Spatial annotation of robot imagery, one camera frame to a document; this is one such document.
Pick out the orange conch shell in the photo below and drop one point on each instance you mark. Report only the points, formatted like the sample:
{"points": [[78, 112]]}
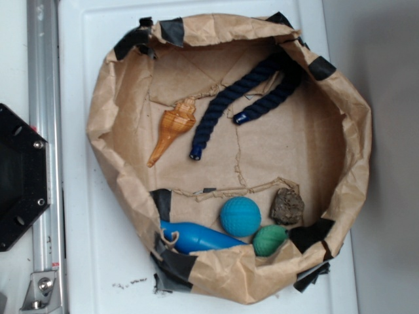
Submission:
{"points": [[173, 123]]}

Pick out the white plastic tray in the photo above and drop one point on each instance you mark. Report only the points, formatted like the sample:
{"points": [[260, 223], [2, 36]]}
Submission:
{"points": [[108, 268]]}

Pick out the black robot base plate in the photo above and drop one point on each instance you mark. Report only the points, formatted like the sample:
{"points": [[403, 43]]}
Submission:
{"points": [[24, 178]]}

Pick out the green egg-shaped ball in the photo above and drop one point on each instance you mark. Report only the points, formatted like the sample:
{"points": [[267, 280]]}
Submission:
{"points": [[267, 240]]}

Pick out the brown paper bag bin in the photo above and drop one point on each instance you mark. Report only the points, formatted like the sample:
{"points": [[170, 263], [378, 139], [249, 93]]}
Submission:
{"points": [[316, 144]]}

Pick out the metal corner bracket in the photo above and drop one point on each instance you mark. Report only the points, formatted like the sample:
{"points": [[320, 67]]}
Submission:
{"points": [[43, 293]]}

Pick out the blue plastic bowling pin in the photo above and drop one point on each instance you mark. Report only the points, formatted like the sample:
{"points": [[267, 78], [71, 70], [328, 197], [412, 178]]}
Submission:
{"points": [[190, 237]]}

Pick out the aluminium frame rail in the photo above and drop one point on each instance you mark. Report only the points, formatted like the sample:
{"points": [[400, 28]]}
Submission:
{"points": [[44, 114]]}

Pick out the grey brown rock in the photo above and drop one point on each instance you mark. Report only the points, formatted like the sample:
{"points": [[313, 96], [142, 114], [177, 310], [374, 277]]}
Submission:
{"points": [[287, 207]]}

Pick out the blue dimpled ball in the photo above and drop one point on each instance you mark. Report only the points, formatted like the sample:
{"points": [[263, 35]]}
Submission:
{"points": [[240, 216]]}

